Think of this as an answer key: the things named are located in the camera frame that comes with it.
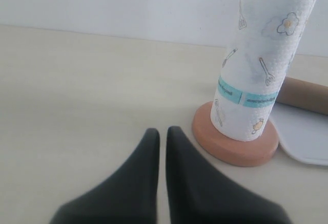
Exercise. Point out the white printed paper towel roll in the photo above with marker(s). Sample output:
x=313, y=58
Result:
x=266, y=37

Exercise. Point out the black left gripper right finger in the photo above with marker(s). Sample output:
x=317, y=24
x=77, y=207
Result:
x=199, y=193

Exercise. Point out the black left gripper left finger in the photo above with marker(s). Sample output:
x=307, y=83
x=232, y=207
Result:
x=129, y=195

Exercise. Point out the brown cardboard tube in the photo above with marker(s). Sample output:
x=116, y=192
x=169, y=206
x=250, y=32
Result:
x=304, y=95

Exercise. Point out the white rectangular plastic tray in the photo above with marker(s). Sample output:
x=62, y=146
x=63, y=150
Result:
x=302, y=133

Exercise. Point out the wooden paper towel holder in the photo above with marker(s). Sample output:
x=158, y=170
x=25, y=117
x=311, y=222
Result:
x=238, y=153

